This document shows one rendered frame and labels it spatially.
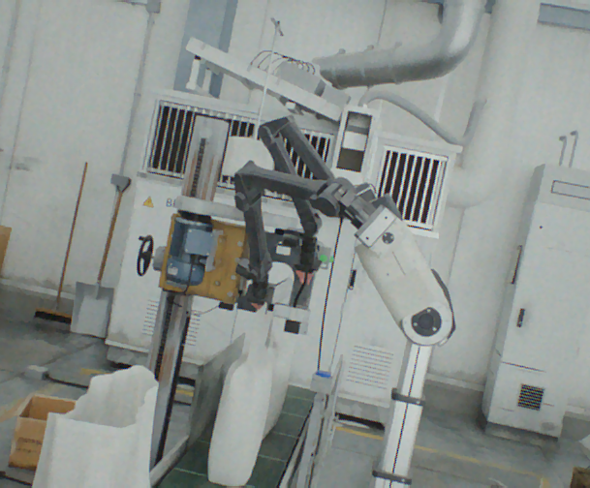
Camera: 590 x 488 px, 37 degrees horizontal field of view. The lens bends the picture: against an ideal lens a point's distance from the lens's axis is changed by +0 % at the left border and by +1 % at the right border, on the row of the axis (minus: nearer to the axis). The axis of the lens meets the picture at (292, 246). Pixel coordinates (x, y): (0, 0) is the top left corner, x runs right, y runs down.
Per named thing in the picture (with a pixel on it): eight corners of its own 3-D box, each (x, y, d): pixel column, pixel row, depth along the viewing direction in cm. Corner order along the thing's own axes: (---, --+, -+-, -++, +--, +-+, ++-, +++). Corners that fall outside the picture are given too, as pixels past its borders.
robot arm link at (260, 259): (244, 198, 277) (265, 179, 283) (231, 192, 280) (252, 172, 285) (259, 285, 309) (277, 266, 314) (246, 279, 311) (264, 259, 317)
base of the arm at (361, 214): (385, 207, 256) (357, 238, 258) (364, 190, 257) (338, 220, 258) (385, 207, 248) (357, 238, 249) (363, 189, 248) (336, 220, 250)
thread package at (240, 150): (259, 184, 330) (267, 139, 329) (216, 175, 331) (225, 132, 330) (264, 186, 346) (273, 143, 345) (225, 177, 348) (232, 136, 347)
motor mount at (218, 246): (211, 272, 333) (219, 230, 332) (194, 268, 333) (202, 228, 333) (225, 268, 361) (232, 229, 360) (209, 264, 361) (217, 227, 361)
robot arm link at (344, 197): (351, 210, 249) (361, 199, 252) (325, 187, 250) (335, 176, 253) (340, 225, 257) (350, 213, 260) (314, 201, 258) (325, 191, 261)
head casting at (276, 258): (307, 310, 349) (322, 238, 347) (248, 297, 351) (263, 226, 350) (313, 303, 379) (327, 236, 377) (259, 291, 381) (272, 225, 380)
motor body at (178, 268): (197, 288, 333) (209, 225, 332) (159, 280, 335) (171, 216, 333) (205, 285, 348) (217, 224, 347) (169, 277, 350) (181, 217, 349)
